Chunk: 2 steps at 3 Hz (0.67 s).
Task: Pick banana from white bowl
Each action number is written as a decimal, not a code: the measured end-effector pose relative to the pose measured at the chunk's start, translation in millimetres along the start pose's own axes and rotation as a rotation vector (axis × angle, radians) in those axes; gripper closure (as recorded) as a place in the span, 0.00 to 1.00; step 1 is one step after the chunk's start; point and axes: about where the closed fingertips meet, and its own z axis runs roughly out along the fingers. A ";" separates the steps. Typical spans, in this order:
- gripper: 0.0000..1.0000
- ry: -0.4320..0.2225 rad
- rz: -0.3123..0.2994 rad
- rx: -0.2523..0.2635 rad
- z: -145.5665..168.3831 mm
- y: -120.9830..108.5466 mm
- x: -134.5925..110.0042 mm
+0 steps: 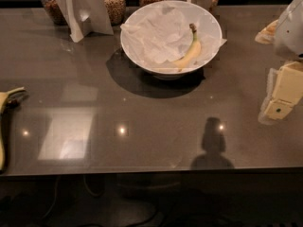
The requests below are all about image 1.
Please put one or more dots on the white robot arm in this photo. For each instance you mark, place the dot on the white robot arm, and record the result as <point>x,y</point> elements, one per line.
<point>288,40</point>

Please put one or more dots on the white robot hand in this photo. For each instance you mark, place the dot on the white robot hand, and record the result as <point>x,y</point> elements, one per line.
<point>290,32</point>

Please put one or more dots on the white folded card stand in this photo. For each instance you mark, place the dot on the white folded card stand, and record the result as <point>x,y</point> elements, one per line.
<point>84,17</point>

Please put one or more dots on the yellow banana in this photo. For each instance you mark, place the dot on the yellow banana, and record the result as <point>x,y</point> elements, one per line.
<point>4,99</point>
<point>193,51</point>

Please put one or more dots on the white ceramic bowl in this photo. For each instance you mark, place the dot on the white ceramic bowl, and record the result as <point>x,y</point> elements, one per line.
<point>172,69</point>

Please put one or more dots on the white crumpled paper liner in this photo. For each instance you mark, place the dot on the white crumpled paper liner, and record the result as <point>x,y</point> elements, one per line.
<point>157,35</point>

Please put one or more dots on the glass jar with light grains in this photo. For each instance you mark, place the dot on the glass jar with light grains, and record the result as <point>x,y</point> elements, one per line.
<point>116,10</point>

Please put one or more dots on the glass jar with brown nuts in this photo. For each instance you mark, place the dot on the glass jar with brown nuts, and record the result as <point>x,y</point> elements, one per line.
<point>53,11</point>

